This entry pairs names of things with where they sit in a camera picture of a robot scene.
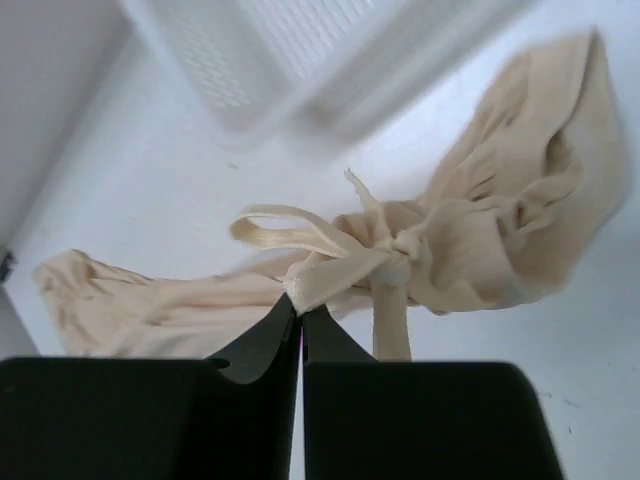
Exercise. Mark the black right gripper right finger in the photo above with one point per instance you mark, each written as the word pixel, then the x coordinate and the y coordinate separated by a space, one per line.
pixel 370 419

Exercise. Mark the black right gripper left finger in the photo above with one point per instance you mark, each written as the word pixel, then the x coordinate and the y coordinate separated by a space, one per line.
pixel 227 416

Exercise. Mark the beige trousers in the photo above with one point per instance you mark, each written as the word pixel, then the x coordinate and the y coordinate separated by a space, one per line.
pixel 504 219

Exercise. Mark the white plastic basket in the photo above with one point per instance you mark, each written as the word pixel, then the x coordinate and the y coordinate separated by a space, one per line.
pixel 248 67

